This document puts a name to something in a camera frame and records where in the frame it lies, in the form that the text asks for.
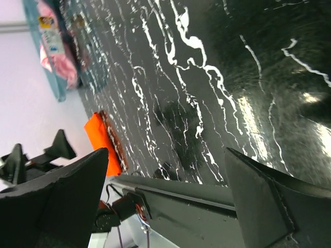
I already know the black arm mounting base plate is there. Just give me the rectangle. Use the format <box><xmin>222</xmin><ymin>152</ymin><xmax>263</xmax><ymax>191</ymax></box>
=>
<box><xmin>111</xmin><ymin>175</ymin><xmax>245</xmax><ymax>247</ymax></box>

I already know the folded orange t shirt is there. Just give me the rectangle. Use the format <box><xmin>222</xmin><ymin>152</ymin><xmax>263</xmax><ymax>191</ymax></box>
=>
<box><xmin>84</xmin><ymin>110</ymin><xmax>129</xmax><ymax>177</ymax></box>

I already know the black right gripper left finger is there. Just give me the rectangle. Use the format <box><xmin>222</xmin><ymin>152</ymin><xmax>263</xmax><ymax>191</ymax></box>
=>
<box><xmin>1</xmin><ymin>148</ymin><xmax>108</xmax><ymax>247</ymax></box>

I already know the teal plastic bin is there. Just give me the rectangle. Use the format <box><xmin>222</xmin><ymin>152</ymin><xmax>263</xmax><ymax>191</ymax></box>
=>
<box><xmin>22</xmin><ymin>1</ymin><xmax>107</xmax><ymax>102</ymax></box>

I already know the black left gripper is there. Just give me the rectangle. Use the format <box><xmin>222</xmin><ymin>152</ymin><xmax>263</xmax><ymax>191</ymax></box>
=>
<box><xmin>1</xmin><ymin>129</ymin><xmax>77</xmax><ymax>185</ymax></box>

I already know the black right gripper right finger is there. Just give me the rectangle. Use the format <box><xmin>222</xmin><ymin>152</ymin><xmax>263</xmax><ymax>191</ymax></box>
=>
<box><xmin>224</xmin><ymin>148</ymin><xmax>330</xmax><ymax>247</ymax></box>

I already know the pink t shirt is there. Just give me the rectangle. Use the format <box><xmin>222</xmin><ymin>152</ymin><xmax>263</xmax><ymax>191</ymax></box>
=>
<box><xmin>36</xmin><ymin>1</ymin><xmax>89</xmax><ymax>89</ymax></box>

